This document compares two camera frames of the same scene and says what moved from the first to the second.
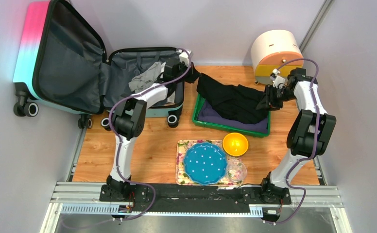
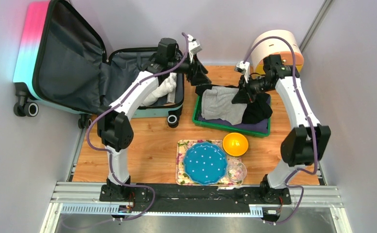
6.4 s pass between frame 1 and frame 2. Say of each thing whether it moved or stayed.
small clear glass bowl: stayed
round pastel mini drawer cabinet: stayed
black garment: moved
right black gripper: moved
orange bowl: stayed
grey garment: moved
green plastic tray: stayed
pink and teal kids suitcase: stayed
